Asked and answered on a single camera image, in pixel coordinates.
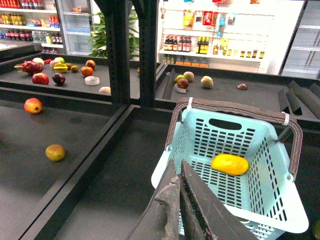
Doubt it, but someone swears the white zip tie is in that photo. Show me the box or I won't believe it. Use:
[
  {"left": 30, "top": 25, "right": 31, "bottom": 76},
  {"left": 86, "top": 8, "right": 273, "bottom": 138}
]
[
  {"left": 186, "top": 97, "right": 193, "bottom": 110},
  {"left": 281, "top": 111, "right": 290, "bottom": 126}
]

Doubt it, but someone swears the brown basket handle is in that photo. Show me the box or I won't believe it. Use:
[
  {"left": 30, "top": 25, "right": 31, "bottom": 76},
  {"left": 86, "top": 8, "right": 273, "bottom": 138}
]
[{"left": 165, "top": 97, "right": 303, "bottom": 181}]

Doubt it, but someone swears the dark purple plum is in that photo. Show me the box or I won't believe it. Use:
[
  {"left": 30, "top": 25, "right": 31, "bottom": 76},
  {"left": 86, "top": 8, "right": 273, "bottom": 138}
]
[{"left": 52, "top": 72, "right": 66, "bottom": 86}]

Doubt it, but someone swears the yellow mango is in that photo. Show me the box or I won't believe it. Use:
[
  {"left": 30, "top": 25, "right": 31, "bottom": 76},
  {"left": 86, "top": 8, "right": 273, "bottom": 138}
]
[{"left": 211, "top": 153, "right": 249, "bottom": 176}]

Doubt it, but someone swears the brown kiwi fruit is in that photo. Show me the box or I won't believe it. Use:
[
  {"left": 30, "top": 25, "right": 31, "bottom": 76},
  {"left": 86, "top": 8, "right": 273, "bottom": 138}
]
[{"left": 45, "top": 144, "right": 66, "bottom": 162}]

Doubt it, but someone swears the red dragon fruit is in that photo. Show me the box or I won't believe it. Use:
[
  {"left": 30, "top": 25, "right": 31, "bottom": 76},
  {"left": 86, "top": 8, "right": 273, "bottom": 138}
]
[{"left": 14, "top": 60, "right": 43, "bottom": 76}]

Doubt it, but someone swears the tan pear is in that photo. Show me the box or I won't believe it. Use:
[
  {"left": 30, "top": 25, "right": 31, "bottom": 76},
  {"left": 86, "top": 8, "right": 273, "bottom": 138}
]
[{"left": 200, "top": 76, "right": 214, "bottom": 89}]

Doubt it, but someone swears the white zip tie left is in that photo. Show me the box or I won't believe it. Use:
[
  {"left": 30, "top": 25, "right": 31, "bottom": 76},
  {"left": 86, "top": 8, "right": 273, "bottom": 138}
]
[{"left": 186, "top": 97, "right": 193, "bottom": 110}]

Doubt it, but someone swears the red apple near front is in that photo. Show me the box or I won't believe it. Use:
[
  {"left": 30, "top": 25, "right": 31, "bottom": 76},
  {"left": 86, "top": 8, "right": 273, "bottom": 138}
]
[{"left": 24, "top": 97, "right": 43, "bottom": 115}]

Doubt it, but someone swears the yellow star fruit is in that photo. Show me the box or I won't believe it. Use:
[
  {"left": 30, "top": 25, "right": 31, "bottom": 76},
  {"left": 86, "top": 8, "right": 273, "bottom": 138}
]
[{"left": 53, "top": 63, "right": 68, "bottom": 73}]

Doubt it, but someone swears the light blue plastic basket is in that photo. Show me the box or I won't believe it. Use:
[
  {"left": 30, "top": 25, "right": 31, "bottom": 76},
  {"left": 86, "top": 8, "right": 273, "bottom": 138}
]
[{"left": 150, "top": 107, "right": 310, "bottom": 240}]

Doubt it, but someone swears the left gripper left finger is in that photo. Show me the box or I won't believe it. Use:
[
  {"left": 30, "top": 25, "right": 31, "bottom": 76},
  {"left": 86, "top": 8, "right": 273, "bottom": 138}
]
[{"left": 127, "top": 159, "right": 181, "bottom": 240}]

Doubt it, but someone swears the red apple back tray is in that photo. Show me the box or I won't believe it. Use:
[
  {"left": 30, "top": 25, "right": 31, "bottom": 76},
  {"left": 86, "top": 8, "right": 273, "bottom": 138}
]
[{"left": 31, "top": 72, "right": 50, "bottom": 86}]

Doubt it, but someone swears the green potted plant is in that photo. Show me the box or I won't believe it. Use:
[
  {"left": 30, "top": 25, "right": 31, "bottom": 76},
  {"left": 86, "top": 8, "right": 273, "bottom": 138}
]
[{"left": 88, "top": 9, "right": 140, "bottom": 60}]

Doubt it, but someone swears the white grocery shelf unit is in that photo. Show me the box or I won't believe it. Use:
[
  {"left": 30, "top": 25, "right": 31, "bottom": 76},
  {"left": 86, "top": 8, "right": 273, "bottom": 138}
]
[{"left": 156, "top": 0, "right": 281, "bottom": 75}]

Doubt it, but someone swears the white round container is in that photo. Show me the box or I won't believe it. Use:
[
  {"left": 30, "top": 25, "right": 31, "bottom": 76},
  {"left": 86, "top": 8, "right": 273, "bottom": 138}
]
[{"left": 84, "top": 75, "right": 100, "bottom": 86}]

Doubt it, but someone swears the red apple on right tray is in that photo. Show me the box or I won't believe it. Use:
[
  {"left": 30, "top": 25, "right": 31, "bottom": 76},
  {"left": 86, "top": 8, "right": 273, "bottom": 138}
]
[{"left": 176, "top": 78, "right": 189, "bottom": 89}]

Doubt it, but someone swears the orange persimmon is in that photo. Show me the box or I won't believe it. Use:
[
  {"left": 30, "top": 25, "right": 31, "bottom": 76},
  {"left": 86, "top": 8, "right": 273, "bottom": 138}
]
[{"left": 80, "top": 66, "right": 94, "bottom": 77}]

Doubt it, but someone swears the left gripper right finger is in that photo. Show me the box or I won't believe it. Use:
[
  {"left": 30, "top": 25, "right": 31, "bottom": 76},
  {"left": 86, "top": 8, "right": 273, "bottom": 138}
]
[{"left": 180, "top": 160, "right": 256, "bottom": 240}]

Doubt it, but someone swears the black shelf post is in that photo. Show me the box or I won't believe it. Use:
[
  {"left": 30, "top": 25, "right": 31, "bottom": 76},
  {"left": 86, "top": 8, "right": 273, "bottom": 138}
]
[{"left": 93, "top": 0, "right": 158, "bottom": 108}]

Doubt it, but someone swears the white zip tie right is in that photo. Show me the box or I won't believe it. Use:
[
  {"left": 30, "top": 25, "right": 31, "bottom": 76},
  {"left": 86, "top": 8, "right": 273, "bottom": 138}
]
[{"left": 281, "top": 111, "right": 290, "bottom": 126}]

